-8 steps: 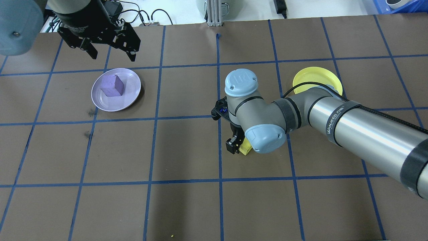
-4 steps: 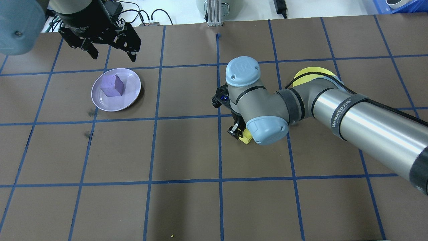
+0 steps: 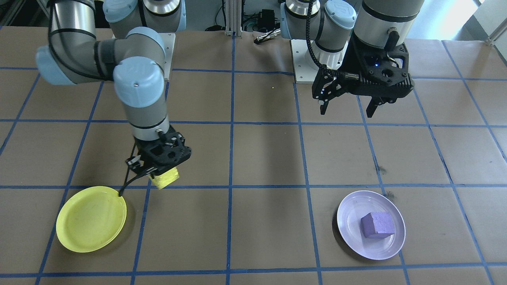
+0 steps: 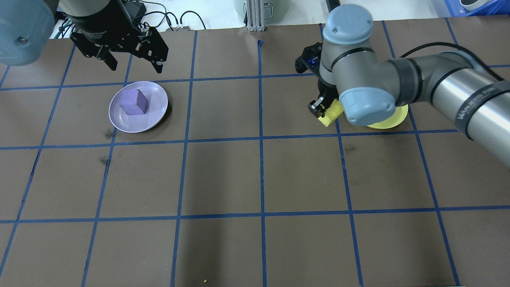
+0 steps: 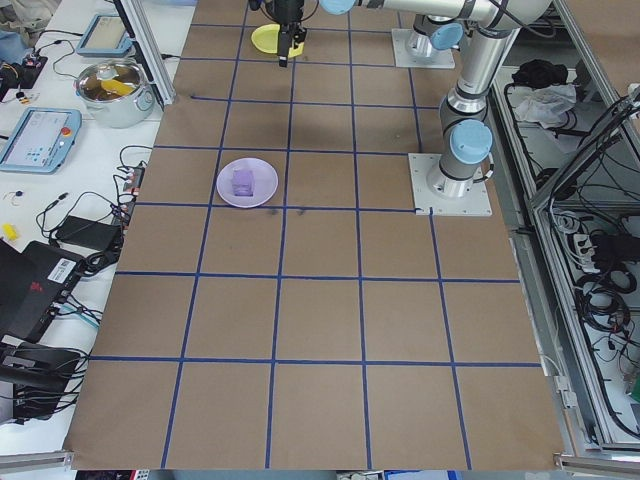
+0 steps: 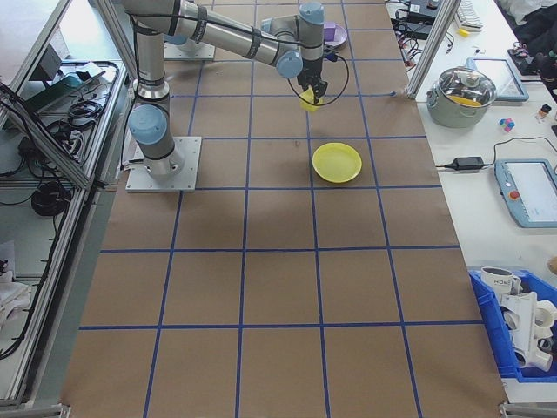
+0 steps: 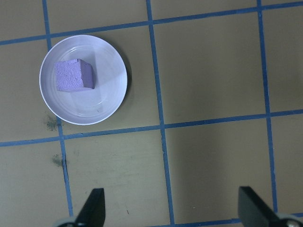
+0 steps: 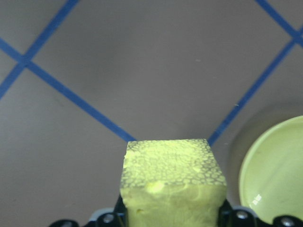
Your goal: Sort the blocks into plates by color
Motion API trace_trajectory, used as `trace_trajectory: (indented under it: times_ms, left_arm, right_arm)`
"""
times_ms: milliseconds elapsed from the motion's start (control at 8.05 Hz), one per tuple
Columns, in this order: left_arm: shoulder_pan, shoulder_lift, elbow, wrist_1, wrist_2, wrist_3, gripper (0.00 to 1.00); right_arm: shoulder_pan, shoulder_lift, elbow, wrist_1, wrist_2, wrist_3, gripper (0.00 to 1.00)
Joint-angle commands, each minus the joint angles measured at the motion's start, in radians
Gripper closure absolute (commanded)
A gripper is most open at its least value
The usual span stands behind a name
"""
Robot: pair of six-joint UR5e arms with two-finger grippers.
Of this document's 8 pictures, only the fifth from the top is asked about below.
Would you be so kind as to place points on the purple foam block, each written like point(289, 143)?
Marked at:
point(243, 184)

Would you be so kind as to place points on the white crumpled cloth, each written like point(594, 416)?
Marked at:
point(545, 107)

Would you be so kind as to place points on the blue cloth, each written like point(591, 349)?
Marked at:
point(10, 42)

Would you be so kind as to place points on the black laptop with label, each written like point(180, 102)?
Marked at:
point(35, 300)

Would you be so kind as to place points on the yellow round plate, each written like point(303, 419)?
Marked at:
point(265, 39)

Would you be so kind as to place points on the small yellow block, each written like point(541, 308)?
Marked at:
point(10, 231)

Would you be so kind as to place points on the lavender round plate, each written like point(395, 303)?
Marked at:
point(227, 187)

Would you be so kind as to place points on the steel pot with lid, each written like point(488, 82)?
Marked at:
point(117, 112)

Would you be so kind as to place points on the black crumpled cloth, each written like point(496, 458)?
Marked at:
point(540, 72)

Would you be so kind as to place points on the wrist camera blue plug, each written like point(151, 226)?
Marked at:
point(256, 4)

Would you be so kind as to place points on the black electronics box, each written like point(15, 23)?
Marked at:
point(40, 375)

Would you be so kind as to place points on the white square base plate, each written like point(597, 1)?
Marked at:
point(475, 205)
point(405, 55)

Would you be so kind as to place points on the aluminium profile post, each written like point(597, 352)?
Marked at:
point(151, 60)

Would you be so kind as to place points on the V-shaped metal bar frame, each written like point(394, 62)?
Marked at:
point(537, 200)

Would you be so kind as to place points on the metal hinge bracket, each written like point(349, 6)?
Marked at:
point(566, 392)

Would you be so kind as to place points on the beige cloth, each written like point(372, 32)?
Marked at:
point(20, 12)

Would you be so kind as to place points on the yellow item inside pot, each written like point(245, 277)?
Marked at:
point(116, 87)

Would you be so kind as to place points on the white power strip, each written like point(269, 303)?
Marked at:
point(585, 250)

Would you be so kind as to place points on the black power adapter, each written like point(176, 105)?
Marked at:
point(87, 232)

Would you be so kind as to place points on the blue grey teach pendant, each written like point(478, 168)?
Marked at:
point(35, 140)
point(105, 32)

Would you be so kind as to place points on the small red circuit board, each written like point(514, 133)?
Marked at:
point(35, 62)

